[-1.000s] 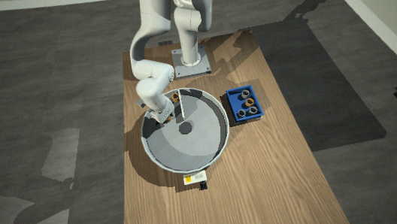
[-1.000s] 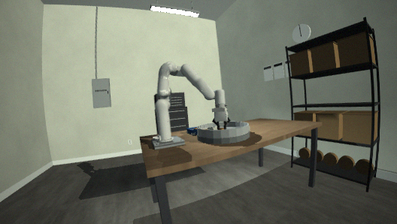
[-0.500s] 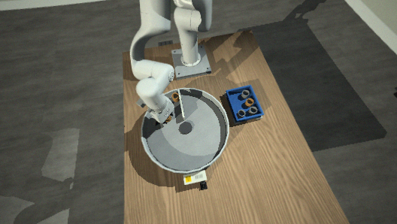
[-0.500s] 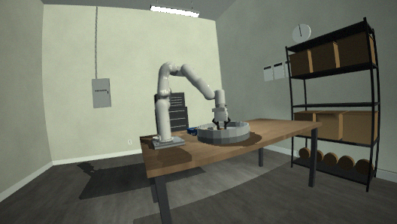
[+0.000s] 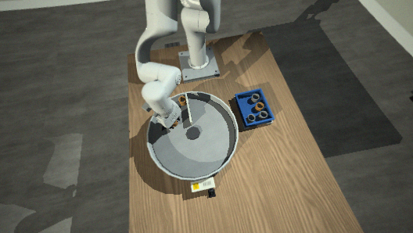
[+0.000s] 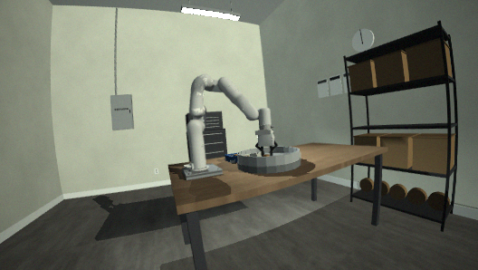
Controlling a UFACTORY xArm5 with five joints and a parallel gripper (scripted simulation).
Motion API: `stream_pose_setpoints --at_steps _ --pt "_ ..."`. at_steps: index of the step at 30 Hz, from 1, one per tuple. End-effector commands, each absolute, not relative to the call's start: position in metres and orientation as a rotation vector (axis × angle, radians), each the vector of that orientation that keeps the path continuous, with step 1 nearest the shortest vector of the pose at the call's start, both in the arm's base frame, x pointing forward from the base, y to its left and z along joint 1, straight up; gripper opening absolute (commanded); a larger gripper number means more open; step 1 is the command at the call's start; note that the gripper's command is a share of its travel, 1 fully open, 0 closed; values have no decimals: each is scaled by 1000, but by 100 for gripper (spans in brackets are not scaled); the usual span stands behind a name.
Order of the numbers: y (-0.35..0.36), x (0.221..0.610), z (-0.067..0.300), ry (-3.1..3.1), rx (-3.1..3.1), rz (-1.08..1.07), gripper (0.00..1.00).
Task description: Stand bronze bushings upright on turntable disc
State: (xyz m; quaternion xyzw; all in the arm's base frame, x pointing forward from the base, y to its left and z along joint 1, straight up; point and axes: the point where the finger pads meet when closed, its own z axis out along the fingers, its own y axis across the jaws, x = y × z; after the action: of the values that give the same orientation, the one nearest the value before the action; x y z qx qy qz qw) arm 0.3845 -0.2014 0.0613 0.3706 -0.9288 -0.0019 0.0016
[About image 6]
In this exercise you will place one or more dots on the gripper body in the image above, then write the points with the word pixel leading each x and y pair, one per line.
pixel 266 140

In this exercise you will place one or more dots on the blue square tray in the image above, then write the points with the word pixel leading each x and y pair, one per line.
pixel 228 158

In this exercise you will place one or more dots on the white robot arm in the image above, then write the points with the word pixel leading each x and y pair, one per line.
pixel 195 128

